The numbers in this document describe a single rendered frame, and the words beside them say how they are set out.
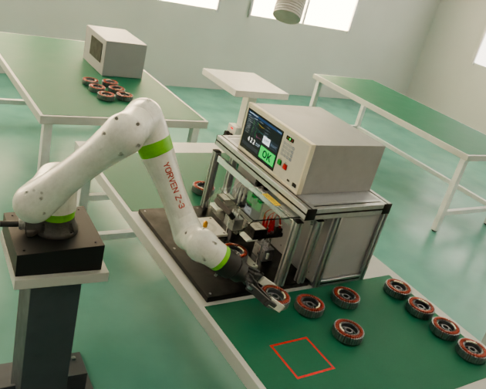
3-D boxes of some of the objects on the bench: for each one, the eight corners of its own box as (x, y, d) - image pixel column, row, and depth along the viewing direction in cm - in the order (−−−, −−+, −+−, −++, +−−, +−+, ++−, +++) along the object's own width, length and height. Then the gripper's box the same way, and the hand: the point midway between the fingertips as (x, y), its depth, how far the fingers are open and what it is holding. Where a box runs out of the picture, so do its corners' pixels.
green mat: (307, 443, 157) (308, 442, 157) (204, 306, 201) (204, 306, 201) (504, 370, 210) (504, 370, 210) (389, 275, 254) (389, 275, 254)
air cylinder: (261, 262, 233) (264, 250, 231) (251, 252, 239) (254, 240, 236) (271, 260, 236) (275, 249, 234) (261, 251, 241) (264, 239, 239)
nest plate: (197, 239, 237) (197, 237, 237) (180, 221, 248) (181, 218, 247) (227, 236, 246) (227, 234, 245) (210, 218, 256) (211, 216, 256)
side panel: (313, 288, 229) (337, 218, 216) (308, 283, 231) (332, 214, 218) (362, 279, 245) (388, 213, 231) (358, 275, 247) (383, 210, 234)
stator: (229, 267, 222) (231, 258, 220) (214, 252, 229) (215, 243, 228) (251, 262, 228) (254, 255, 227) (236, 248, 236) (237, 240, 234)
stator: (359, 299, 229) (362, 291, 228) (356, 313, 219) (359, 306, 218) (332, 289, 231) (335, 282, 230) (328, 303, 221) (331, 295, 220)
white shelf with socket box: (217, 170, 313) (236, 90, 295) (187, 143, 340) (203, 67, 322) (268, 169, 333) (289, 94, 314) (236, 143, 360) (254, 72, 341)
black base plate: (206, 302, 203) (207, 297, 203) (137, 213, 250) (139, 208, 249) (308, 285, 230) (309, 281, 229) (229, 208, 276) (230, 203, 275)
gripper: (220, 255, 203) (263, 285, 213) (231, 295, 183) (278, 327, 193) (234, 241, 202) (277, 272, 212) (248, 280, 181) (294, 312, 191)
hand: (274, 295), depth 201 cm, fingers closed on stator, 11 cm apart
